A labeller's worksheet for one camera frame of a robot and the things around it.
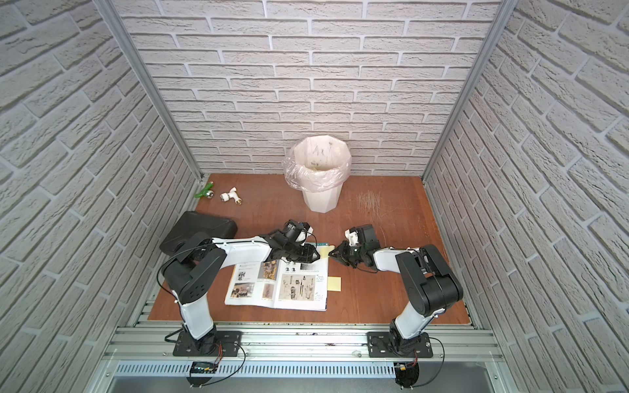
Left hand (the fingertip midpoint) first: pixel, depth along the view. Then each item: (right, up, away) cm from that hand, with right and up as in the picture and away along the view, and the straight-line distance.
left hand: (312, 249), depth 93 cm
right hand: (+8, -2, -1) cm, 8 cm away
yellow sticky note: (+5, 0, -1) cm, 5 cm away
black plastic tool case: (-49, +10, +2) cm, 50 cm away
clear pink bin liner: (+2, +35, +12) cm, 37 cm away
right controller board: (+29, -32, -23) cm, 49 cm away
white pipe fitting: (-38, +22, +18) cm, 47 cm away
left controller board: (-32, -31, -21) cm, 49 cm away
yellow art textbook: (-11, -11, -7) cm, 17 cm away
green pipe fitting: (-49, +23, +17) cm, 57 cm away
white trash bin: (+4, +18, +7) cm, 20 cm away
